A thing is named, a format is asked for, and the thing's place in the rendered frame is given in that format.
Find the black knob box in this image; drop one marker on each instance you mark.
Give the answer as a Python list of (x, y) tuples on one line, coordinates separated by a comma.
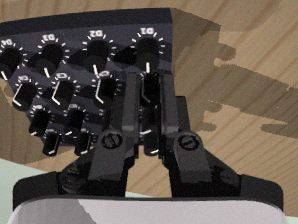
[(60, 47)]

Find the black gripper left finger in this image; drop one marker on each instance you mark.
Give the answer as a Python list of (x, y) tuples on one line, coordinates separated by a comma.
[(100, 171)]

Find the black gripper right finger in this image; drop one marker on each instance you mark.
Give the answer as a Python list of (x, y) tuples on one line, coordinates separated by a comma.
[(191, 167)]

